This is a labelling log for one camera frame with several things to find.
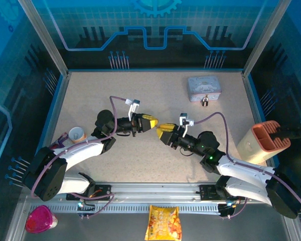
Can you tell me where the pale blue cartoon tin box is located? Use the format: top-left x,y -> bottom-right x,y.
187,75 -> 223,102

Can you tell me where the cream holder with orange top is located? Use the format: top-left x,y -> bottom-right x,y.
237,120 -> 291,165

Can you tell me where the white paper cup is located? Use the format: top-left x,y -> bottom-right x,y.
68,127 -> 87,144

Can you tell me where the purple snack packet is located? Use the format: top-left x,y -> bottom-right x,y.
49,132 -> 72,150

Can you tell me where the yellow chips bag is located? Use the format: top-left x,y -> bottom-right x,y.
144,204 -> 183,241

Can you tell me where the pink lidded plastic cup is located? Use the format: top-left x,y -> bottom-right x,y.
25,205 -> 58,234

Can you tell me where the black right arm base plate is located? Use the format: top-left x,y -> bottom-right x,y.
199,184 -> 244,201

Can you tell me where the aluminium mounting rail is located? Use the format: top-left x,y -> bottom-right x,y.
24,182 -> 244,202

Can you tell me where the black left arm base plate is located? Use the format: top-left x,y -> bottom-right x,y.
66,184 -> 112,201

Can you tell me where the slotted aluminium cable duct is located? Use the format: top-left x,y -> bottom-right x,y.
30,203 -> 223,214

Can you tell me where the black handle in holder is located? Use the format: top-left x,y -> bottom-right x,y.
269,127 -> 301,143

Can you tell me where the aluminium frame post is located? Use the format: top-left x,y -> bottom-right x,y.
242,0 -> 291,77
17,0 -> 71,77

